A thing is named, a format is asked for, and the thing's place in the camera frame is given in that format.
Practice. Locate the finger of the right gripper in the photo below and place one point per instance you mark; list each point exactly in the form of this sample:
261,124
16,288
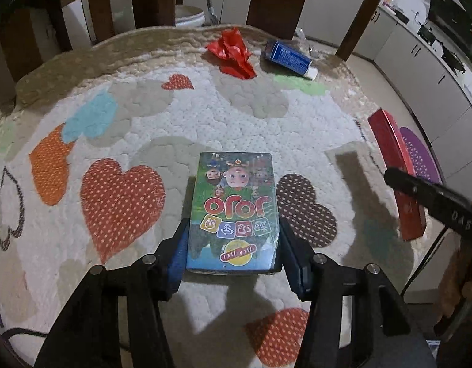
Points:
422,190

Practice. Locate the person's right hand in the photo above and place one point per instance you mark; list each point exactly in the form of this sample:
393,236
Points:
455,294

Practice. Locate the blue medicine box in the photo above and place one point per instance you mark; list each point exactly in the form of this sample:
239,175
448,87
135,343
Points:
282,54

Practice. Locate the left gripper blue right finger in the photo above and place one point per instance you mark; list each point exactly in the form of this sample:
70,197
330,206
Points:
296,255

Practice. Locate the white plastic bucket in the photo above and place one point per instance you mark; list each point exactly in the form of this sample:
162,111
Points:
189,16

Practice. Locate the long red cigarette box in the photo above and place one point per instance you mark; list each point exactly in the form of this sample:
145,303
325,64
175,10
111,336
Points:
395,154

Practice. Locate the purple plastic waste basket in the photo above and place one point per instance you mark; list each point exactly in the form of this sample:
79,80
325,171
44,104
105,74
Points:
422,161

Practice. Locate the cartoon playing card box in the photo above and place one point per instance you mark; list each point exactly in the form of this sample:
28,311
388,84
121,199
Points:
234,225

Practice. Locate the black range hood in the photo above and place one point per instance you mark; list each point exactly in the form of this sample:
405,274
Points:
454,21

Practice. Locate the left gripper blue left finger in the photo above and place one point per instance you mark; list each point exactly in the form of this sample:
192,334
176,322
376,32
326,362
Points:
178,248

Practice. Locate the red plastic wrapper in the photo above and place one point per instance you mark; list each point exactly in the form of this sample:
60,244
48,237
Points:
233,55

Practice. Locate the quilted heart pattern mat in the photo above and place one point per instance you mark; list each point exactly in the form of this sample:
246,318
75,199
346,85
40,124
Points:
99,152

